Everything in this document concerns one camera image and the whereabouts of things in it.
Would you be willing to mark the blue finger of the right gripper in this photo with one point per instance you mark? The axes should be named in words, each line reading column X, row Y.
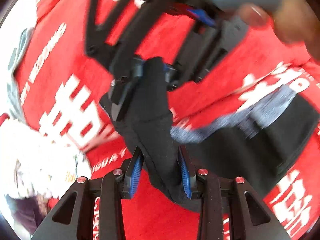
column 122, row 89
column 170, row 77

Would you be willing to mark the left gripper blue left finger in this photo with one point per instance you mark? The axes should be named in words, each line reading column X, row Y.
column 132, row 170

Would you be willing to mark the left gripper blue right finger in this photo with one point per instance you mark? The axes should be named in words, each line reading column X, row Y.
column 189, row 178

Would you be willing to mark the black pants with patterned stripe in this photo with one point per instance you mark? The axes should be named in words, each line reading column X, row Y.
column 269, row 134

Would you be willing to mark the person's right hand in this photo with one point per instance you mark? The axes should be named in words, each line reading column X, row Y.
column 293, row 22

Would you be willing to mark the red wedding blanket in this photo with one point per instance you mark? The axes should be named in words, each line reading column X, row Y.
column 60, row 88

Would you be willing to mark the floral white quilt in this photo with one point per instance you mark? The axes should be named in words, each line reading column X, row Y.
column 32, row 164

